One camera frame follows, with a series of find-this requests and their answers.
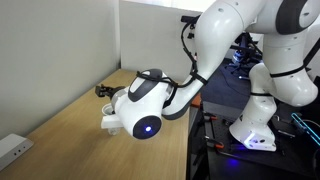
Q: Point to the black office chair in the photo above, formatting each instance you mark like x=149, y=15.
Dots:
x=245, y=50

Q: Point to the orange black clamp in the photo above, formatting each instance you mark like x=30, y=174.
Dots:
x=216, y=144
x=211, y=117

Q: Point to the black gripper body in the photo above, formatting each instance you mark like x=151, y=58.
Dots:
x=117, y=93

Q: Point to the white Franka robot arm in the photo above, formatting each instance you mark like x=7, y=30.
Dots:
x=226, y=40

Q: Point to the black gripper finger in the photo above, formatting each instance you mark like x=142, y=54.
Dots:
x=101, y=92
x=107, y=88

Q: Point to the black camera on stand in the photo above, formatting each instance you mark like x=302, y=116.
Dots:
x=188, y=19

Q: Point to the white rectangular box device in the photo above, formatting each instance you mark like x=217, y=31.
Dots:
x=13, y=148

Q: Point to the orange block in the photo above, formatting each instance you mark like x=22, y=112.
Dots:
x=197, y=101

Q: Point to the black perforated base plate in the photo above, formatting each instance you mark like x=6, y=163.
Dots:
x=233, y=166

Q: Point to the white partition board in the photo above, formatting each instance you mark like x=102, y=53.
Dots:
x=153, y=33

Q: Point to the cyan LED strip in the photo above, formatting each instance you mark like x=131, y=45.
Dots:
x=301, y=125

